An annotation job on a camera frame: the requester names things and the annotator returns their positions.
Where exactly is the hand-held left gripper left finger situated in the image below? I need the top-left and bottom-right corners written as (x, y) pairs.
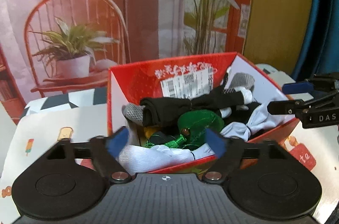
top-left (46, 126), bottom-right (132, 184)

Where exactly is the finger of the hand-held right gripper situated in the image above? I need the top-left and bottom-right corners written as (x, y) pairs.
top-left (267, 93), bottom-right (339, 129)
top-left (281, 74), bottom-right (339, 95)

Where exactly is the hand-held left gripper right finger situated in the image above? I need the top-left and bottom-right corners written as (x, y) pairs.
top-left (202, 128), bottom-right (292, 184)

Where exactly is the green tasselled fabric sachet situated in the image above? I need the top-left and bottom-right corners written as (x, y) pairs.
top-left (144, 111), bottom-right (225, 149)

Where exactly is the grey knitted cloth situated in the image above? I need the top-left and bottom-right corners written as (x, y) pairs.
top-left (122, 72), bottom-right (256, 126)

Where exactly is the white sock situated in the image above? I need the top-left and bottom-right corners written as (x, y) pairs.
top-left (118, 143), bottom-right (215, 175)

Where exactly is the white knotted cloth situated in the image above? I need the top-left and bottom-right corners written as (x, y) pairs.
top-left (221, 103), bottom-right (290, 141)

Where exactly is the black dotted sock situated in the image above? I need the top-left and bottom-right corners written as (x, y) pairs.
top-left (139, 89), bottom-right (245, 127)

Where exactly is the red strawberry cardboard box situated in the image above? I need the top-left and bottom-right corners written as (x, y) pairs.
top-left (107, 52), bottom-right (301, 177)

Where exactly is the cartoon printed tablecloth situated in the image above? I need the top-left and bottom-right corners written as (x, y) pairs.
top-left (0, 63), bottom-right (339, 216)

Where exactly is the blue curtain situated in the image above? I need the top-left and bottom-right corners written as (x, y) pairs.
top-left (289, 0), bottom-right (339, 82)

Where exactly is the printed room backdrop cloth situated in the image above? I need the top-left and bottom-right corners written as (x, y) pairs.
top-left (0, 0), bottom-right (255, 124)

